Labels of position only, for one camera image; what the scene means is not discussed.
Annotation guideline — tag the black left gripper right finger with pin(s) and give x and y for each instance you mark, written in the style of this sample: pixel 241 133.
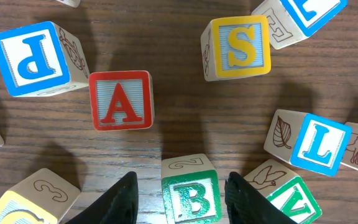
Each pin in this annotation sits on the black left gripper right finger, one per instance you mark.
pixel 245 205

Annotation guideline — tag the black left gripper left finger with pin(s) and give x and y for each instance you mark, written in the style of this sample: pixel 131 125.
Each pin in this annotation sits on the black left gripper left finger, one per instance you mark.
pixel 119 204

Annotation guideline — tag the green B wooden block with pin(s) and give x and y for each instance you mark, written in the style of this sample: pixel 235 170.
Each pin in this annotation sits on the green B wooden block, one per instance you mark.
pixel 190 190

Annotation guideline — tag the green V block centre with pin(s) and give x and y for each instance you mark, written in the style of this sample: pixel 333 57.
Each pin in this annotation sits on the green V block centre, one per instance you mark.
pixel 286 190

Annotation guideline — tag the yellow C wooden block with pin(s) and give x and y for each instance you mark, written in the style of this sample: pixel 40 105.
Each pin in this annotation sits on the yellow C wooden block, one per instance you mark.
pixel 43 197

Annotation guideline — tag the blue L wooden block lower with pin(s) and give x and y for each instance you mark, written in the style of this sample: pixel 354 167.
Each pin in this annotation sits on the blue L wooden block lower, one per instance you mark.
pixel 308 141

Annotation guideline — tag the blue l wooden block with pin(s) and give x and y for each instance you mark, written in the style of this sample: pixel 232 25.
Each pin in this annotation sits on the blue l wooden block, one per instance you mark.
pixel 291 21
pixel 308 141

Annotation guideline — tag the red A wooden block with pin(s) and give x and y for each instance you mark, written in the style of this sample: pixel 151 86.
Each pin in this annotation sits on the red A wooden block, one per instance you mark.
pixel 121 100

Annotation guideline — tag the yellow S wooden block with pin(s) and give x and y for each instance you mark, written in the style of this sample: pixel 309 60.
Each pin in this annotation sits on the yellow S wooden block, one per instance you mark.
pixel 236 47

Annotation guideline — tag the blue P wooden block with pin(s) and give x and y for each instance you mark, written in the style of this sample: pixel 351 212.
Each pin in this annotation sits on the blue P wooden block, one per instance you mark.
pixel 42 60

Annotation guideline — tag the blue L wooden block upper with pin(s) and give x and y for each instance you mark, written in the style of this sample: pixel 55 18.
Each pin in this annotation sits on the blue L wooden block upper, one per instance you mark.
pixel 291 21

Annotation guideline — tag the yellow wooden block near Z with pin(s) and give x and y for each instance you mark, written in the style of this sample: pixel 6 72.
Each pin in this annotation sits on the yellow wooden block near Z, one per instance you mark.
pixel 71 3

